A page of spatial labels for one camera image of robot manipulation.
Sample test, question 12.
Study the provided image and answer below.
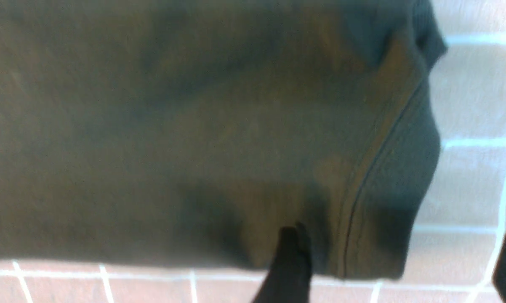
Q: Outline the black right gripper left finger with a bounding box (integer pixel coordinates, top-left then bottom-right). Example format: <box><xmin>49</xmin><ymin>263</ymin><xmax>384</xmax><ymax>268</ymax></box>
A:
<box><xmin>253</xmin><ymin>223</ymin><xmax>313</xmax><ymax>303</ymax></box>

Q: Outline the gray long-sleeved shirt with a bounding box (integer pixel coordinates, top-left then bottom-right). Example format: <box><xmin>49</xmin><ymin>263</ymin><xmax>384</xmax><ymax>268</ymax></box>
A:
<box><xmin>0</xmin><ymin>0</ymin><xmax>447</xmax><ymax>280</ymax></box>

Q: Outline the pink checkered tablecloth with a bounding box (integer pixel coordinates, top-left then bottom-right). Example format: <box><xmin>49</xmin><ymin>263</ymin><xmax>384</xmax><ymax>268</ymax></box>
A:
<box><xmin>0</xmin><ymin>0</ymin><xmax>506</xmax><ymax>303</ymax></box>

